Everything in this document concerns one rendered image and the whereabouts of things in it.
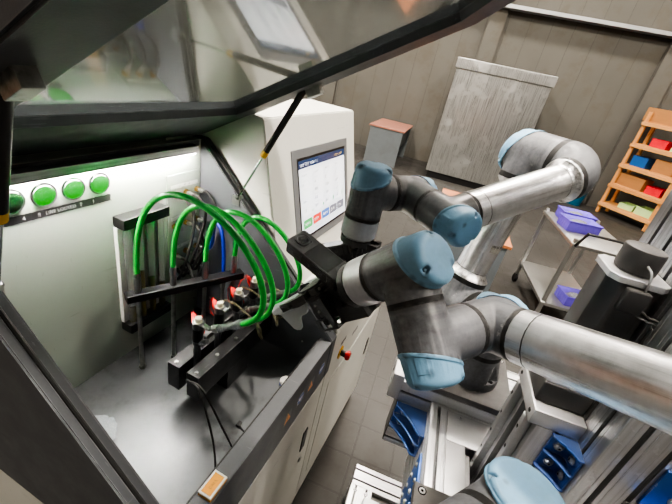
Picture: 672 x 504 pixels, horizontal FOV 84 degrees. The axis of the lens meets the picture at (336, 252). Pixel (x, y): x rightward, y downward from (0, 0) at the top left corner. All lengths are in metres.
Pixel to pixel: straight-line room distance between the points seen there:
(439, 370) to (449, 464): 0.59
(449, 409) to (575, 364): 0.70
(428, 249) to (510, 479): 0.36
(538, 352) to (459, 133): 7.30
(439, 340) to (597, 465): 0.43
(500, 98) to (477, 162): 1.16
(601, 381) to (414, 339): 0.19
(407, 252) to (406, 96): 8.79
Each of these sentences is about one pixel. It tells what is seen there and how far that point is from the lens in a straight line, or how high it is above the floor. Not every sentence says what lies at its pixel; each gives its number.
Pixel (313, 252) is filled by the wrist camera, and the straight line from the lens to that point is 0.61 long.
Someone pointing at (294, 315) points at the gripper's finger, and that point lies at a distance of 0.68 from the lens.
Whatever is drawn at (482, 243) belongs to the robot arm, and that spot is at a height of 1.38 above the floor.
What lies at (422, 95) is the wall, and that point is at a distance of 9.18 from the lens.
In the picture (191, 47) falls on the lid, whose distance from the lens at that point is 0.59.
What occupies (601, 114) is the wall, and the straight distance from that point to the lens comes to 9.53.
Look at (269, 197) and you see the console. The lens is 1.16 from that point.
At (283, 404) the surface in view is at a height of 0.95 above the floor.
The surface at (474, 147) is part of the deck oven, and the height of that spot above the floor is 0.76.
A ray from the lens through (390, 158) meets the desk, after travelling 7.86.
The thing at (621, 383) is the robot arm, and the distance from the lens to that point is 0.49.
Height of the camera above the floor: 1.73
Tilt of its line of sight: 27 degrees down
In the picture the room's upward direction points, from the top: 12 degrees clockwise
